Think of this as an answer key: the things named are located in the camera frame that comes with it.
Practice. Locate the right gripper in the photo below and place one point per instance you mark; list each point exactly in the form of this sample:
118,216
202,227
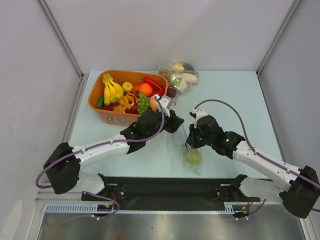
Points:
193,137

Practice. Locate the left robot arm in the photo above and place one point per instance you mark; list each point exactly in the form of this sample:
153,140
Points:
64,168

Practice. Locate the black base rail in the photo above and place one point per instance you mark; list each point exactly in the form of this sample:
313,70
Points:
169,194

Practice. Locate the orange plastic bin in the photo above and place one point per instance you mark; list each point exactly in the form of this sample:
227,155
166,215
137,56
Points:
124,111

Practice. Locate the dark red fake plum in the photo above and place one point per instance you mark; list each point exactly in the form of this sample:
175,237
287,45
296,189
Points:
171,92

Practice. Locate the green fake grapes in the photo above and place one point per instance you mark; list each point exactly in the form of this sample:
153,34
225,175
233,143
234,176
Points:
143,103

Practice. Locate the yellow fake banana bunch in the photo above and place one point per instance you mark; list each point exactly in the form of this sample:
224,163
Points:
112,90

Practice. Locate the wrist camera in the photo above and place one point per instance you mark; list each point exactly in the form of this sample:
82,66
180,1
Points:
163,104
197,114

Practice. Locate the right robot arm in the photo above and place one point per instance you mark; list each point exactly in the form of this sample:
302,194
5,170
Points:
297,189

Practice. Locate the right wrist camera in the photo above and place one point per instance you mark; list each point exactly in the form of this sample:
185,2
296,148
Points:
197,114

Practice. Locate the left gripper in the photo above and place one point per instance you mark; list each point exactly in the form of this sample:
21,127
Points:
173,122

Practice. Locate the yellow fake apple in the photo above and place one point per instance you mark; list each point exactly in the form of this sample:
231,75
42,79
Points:
127,87

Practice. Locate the clear zip top bag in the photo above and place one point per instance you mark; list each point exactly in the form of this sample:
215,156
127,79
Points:
183,148

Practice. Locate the red fake chili pepper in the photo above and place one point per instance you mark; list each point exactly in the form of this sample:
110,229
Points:
154,83

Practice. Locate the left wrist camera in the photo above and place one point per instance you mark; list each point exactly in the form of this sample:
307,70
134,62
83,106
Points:
163,104

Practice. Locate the fake orange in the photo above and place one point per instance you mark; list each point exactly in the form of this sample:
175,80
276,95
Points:
145,89

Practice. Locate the green fake pear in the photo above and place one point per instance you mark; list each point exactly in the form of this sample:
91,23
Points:
193,157

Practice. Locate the fake peach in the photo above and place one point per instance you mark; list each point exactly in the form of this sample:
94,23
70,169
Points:
153,104

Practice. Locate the red fake apple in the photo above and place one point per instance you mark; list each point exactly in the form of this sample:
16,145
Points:
157,92

